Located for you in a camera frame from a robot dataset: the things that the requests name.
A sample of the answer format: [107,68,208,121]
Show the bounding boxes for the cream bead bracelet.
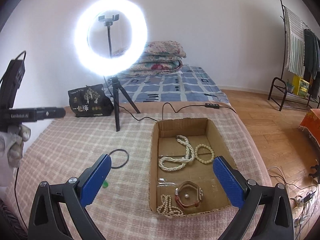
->
[194,143,216,164]

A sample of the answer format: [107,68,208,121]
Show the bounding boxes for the long white pearl necklace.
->
[158,134,196,172]

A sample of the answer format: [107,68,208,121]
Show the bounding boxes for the black blue bangle ring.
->
[108,149,130,169]

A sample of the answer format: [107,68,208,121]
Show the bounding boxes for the small white pearl bracelet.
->
[157,194,184,216]

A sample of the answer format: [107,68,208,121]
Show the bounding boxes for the white gloved left hand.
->
[1,125,31,168]

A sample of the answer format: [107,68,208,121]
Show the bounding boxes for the white power strip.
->
[290,191,316,207]

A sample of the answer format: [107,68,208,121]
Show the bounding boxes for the pink plaid blanket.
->
[4,102,271,239]

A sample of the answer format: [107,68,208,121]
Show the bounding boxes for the black clamp on floor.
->
[309,164,320,183]

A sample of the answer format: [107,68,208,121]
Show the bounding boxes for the black printed snack bag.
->
[68,84,114,117]

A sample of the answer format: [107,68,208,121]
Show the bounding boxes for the open cardboard box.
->
[149,118,236,217]

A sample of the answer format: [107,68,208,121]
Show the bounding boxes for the orange floral cloth table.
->
[299,108,320,147]

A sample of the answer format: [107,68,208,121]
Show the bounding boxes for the black tripod stand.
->
[104,76,140,132]

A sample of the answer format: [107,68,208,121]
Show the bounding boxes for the black clothes rack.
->
[268,4,319,111]

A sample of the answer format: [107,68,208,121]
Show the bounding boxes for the small potted plant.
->
[286,81,294,93]

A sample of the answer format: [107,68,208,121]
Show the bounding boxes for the yellow crate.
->
[292,75,309,98]

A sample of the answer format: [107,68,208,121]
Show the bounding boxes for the black phone holder clamp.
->
[98,14,119,27]

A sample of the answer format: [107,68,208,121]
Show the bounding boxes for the blue patterned mattress sheet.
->
[119,66,229,104]

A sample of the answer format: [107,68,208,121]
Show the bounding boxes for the folded floral quilt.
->
[119,41,187,76]

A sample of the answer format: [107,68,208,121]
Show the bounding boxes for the striped white green towel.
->
[284,7,305,77]

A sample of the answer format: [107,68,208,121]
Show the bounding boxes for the dark hanging clothes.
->
[303,29,319,99]

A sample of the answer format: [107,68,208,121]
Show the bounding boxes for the tangled floor cables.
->
[266,164,320,240]

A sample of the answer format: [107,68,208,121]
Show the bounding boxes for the black inline cable remote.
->
[204,103,220,109]

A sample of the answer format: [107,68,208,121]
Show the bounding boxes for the white ring light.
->
[73,0,148,76]

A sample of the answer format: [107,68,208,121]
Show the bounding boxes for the black ring light cable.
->
[103,77,235,130]

